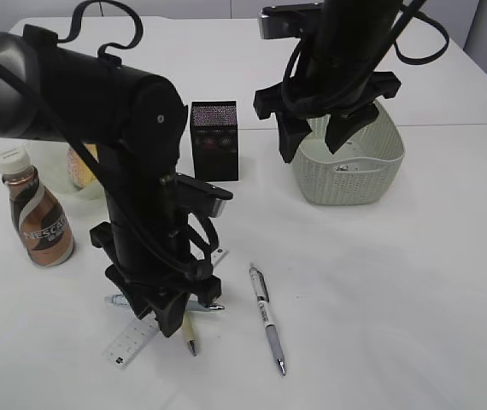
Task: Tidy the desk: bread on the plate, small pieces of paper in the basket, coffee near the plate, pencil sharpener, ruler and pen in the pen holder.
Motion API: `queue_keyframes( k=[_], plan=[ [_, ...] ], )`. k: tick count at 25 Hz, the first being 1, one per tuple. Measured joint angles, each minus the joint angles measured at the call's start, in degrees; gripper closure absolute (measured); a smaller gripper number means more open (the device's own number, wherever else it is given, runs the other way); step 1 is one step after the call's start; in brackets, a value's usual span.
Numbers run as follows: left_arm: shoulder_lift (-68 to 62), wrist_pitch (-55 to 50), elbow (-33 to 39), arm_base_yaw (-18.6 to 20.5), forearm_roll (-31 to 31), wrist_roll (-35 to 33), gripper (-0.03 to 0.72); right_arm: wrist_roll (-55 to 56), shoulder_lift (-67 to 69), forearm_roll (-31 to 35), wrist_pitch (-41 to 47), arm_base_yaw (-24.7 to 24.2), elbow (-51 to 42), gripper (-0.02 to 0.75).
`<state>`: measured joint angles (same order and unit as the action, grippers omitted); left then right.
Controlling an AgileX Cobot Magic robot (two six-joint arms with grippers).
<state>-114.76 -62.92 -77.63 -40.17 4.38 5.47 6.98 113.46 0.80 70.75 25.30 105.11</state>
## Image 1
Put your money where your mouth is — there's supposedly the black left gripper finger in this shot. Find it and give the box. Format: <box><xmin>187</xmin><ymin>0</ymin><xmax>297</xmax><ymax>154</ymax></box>
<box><xmin>152</xmin><ymin>294</ymin><xmax>189</xmax><ymax>337</ymax></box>
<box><xmin>123</xmin><ymin>290</ymin><xmax>153</xmax><ymax>319</ymax></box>

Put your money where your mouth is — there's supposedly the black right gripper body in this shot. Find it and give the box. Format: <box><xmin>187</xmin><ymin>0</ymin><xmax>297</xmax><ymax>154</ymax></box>
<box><xmin>253</xmin><ymin>60</ymin><xmax>401</xmax><ymax>120</ymax></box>

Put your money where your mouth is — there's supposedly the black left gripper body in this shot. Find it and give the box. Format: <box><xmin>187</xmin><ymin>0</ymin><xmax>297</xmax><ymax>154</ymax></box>
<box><xmin>90</xmin><ymin>179</ymin><xmax>221</xmax><ymax>307</ymax></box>

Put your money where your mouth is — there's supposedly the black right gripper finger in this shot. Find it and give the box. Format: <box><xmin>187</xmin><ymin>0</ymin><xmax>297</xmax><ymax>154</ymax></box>
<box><xmin>324</xmin><ymin>102</ymin><xmax>379</xmax><ymax>154</ymax></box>
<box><xmin>276</xmin><ymin>113</ymin><xmax>312</xmax><ymax>163</ymax></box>

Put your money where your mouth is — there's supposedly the blue-grey ballpoint pen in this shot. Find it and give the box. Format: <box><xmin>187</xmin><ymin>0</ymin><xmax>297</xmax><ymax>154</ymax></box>
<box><xmin>104</xmin><ymin>294</ymin><xmax>225</xmax><ymax>312</ymax></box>

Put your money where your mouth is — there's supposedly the paper ball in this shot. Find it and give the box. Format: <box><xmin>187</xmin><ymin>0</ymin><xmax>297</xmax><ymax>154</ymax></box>
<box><xmin>333</xmin><ymin>161</ymin><xmax>359</xmax><ymax>173</ymax></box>

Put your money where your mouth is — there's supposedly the transparent plastic ruler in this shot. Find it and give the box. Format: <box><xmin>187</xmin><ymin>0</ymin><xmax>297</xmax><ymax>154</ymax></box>
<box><xmin>103</xmin><ymin>248</ymin><xmax>229</xmax><ymax>369</ymax></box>

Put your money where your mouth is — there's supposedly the yellow bread roll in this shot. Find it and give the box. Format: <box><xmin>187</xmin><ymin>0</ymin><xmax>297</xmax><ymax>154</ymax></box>
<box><xmin>67</xmin><ymin>147</ymin><xmax>96</xmax><ymax>190</ymax></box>

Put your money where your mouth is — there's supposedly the white grey mechanical pen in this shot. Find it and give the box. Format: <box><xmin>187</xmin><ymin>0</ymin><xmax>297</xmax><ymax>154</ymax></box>
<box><xmin>249</xmin><ymin>263</ymin><xmax>287</xmax><ymax>377</ymax></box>

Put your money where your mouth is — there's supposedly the brown Nescafe coffee bottle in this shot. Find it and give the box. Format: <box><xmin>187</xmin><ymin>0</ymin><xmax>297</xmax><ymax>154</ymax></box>
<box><xmin>0</xmin><ymin>147</ymin><xmax>74</xmax><ymax>267</ymax></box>

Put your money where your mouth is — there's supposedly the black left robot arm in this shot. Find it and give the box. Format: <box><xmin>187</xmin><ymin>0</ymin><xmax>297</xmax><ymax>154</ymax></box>
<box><xmin>0</xmin><ymin>25</ymin><xmax>232</xmax><ymax>337</ymax></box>

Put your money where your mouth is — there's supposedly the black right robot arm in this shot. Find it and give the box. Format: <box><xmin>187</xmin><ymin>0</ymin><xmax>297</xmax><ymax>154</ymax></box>
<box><xmin>253</xmin><ymin>1</ymin><xmax>402</xmax><ymax>163</ymax></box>

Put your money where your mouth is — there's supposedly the cream yellow ballpoint pen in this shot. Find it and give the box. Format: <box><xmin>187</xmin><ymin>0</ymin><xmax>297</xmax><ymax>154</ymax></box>
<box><xmin>181</xmin><ymin>312</ymin><xmax>198</xmax><ymax>357</ymax></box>

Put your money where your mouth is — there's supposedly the grey-green woven plastic basket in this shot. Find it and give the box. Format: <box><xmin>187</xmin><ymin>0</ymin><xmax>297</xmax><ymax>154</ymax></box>
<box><xmin>291</xmin><ymin>101</ymin><xmax>405</xmax><ymax>206</ymax></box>

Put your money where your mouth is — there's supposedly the black mesh pen holder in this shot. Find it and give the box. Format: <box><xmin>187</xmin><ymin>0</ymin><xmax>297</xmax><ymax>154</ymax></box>
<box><xmin>190</xmin><ymin>101</ymin><xmax>239</xmax><ymax>182</ymax></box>

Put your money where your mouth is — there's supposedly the pale green wavy glass plate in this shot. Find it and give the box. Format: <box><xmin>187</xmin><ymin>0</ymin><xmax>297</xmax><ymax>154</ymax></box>
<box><xmin>24</xmin><ymin>141</ymin><xmax>104</xmax><ymax>201</ymax></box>

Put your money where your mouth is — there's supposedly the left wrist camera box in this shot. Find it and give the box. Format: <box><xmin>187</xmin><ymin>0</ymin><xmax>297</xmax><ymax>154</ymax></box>
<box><xmin>176</xmin><ymin>173</ymin><xmax>233</xmax><ymax>218</ymax></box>

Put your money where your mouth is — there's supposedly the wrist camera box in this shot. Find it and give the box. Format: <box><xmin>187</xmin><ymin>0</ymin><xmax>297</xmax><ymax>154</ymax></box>
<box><xmin>176</xmin><ymin>173</ymin><xmax>233</xmax><ymax>218</ymax></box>
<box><xmin>257</xmin><ymin>3</ymin><xmax>323</xmax><ymax>40</ymax></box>

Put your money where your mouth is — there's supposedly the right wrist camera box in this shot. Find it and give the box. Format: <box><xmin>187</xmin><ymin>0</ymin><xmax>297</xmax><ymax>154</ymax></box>
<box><xmin>257</xmin><ymin>3</ymin><xmax>323</xmax><ymax>40</ymax></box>

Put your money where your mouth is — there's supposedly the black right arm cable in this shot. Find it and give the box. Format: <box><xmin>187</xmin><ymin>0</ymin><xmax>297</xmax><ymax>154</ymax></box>
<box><xmin>280</xmin><ymin>0</ymin><xmax>450</xmax><ymax>114</ymax></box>

